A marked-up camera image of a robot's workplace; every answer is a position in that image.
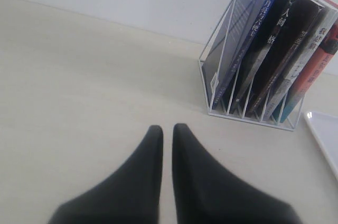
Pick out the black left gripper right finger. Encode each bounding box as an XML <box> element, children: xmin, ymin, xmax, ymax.
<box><xmin>172</xmin><ymin>124</ymin><xmax>301</xmax><ymax>223</ymax></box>

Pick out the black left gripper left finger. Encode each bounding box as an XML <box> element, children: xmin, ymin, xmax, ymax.
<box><xmin>49</xmin><ymin>125</ymin><xmax>163</xmax><ymax>223</ymax></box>

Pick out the blue moon cover book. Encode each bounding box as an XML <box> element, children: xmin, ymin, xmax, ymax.
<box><xmin>213</xmin><ymin>0</ymin><xmax>274</xmax><ymax>106</ymax></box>

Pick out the pink orange spine book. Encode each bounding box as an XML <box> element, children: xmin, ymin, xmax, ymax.
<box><xmin>270</xmin><ymin>0</ymin><xmax>337</xmax><ymax>123</ymax></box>

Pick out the black book white title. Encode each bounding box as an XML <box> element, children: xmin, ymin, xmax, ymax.
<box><xmin>223</xmin><ymin>0</ymin><xmax>296</xmax><ymax>114</ymax></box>

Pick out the dark brown spine book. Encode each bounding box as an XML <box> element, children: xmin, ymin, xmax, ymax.
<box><xmin>246</xmin><ymin>0</ymin><xmax>324</xmax><ymax>117</ymax></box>

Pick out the grey white spine book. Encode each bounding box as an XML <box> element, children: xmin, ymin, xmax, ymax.
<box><xmin>264</xmin><ymin>0</ymin><xmax>337</xmax><ymax>120</ymax></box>

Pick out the white plastic tray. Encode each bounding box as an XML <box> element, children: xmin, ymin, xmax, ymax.
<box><xmin>304</xmin><ymin>111</ymin><xmax>337</xmax><ymax>179</ymax></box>

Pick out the white wire book rack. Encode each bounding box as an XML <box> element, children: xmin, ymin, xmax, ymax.
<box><xmin>198</xmin><ymin>0</ymin><xmax>304</xmax><ymax>132</ymax></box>

